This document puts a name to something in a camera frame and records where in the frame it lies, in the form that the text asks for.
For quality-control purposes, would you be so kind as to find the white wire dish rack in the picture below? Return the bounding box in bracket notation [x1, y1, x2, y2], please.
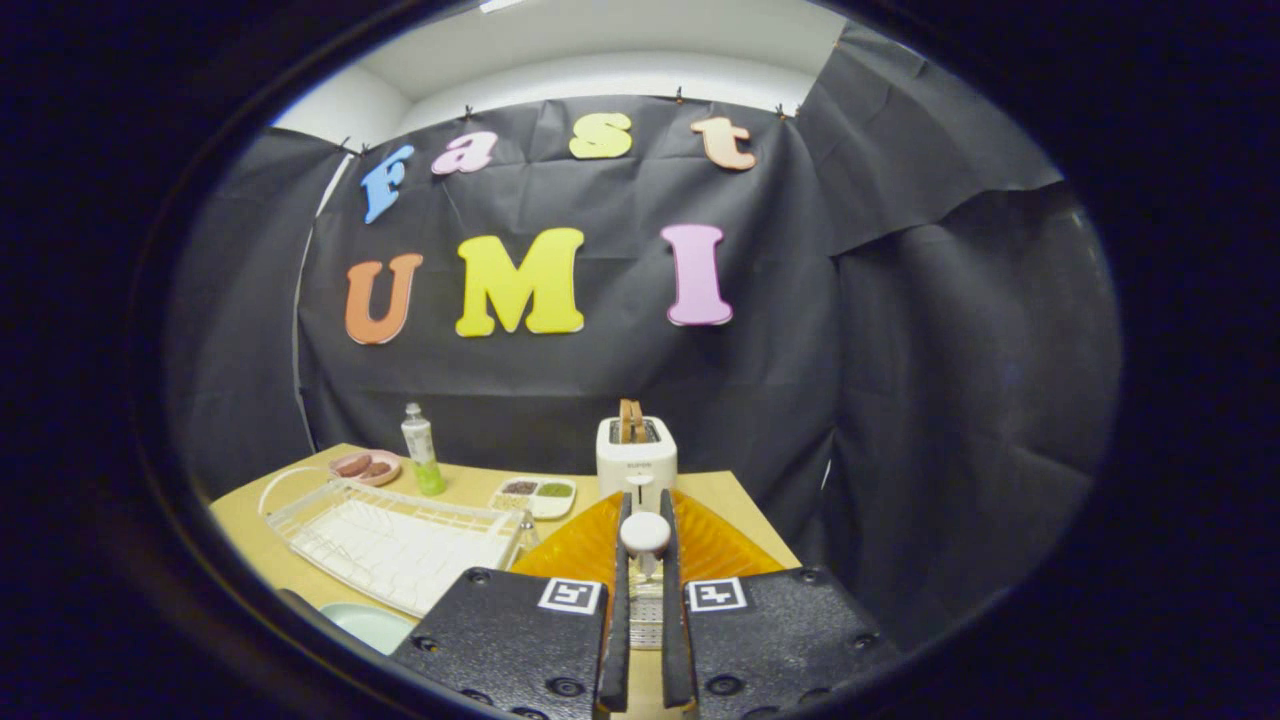
[258, 466, 529, 618]

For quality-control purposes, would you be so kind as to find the light green plate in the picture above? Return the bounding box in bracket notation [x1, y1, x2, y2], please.
[318, 601, 416, 656]

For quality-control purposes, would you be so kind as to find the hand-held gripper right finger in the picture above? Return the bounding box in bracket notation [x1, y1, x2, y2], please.
[660, 488, 901, 716]

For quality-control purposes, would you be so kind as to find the white toaster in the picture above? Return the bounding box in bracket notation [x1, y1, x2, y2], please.
[596, 415, 679, 513]

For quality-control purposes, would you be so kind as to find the black backdrop cloth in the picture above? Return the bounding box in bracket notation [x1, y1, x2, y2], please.
[165, 20, 1121, 651]

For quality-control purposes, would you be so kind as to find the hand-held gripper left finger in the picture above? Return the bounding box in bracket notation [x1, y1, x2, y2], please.
[390, 490, 633, 716]

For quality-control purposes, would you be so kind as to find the white divided grain tray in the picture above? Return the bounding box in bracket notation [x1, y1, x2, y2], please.
[489, 476, 577, 521]

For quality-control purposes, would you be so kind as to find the clear bottle with green liquid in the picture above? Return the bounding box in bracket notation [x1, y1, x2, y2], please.
[401, 402, 448, 497]

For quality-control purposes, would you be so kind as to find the pink plate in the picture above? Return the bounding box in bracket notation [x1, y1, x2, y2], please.
[328, 450, 403, 488]

